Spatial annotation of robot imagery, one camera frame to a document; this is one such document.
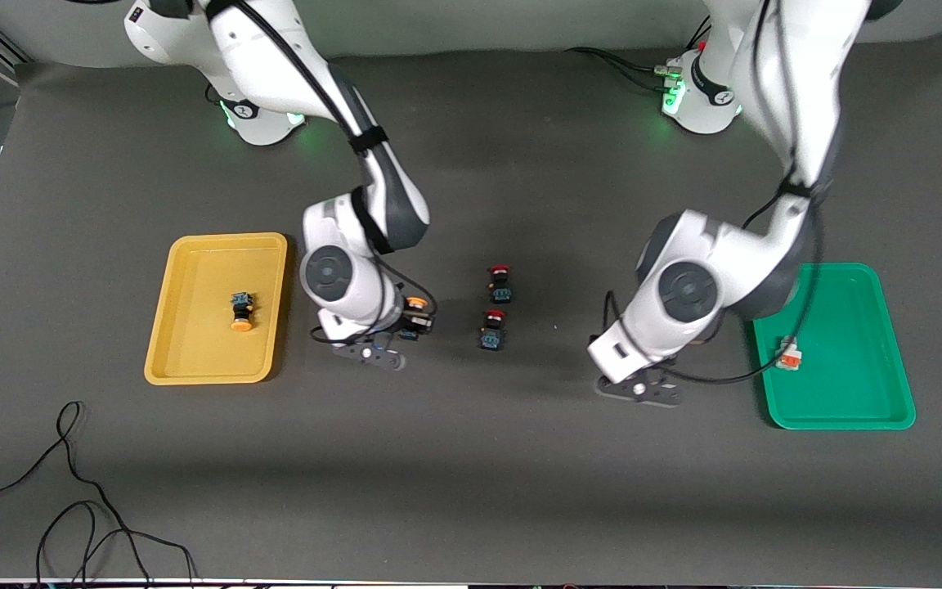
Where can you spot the yellow push button switch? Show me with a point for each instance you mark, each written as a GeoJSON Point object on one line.
{"type": "Point", "coordinates": [241, 312]}
{"type": "Point", "coordinates": [416, 303]}

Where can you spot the white orange button switch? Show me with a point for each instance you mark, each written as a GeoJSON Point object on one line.
{"type": "Point", "coordinates": [788, 354]}

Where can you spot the red push button switch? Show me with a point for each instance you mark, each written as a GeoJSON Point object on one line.
{"type": "Point", "coordinates": [501, 286]}
{"type": "Point", "coordinates": [493, 331]}

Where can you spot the green plastic tray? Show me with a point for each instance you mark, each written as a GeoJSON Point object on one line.
{"type": "Point", "coordinates": [847, 368]}

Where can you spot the dark grey table mat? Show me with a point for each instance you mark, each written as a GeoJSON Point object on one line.
{"type": "Point", "coordinates": [471, 458]}

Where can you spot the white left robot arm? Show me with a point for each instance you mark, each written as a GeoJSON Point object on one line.
{"type": "Point", "coordinates": [708, 286]}

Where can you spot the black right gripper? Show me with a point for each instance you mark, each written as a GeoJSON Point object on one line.
{"type": "Point", "coordinates": [410, 325]}

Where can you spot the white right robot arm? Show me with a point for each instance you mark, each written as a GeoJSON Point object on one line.
{"type": "Point", "coordinates": [340, 270]}

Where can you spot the yellow plastic tray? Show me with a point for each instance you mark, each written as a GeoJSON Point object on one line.
{"type": "Point", "coordinates": [217, 311]}

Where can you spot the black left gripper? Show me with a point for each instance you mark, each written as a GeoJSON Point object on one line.
{"type": "Point", "coordinates": [651, 375]}

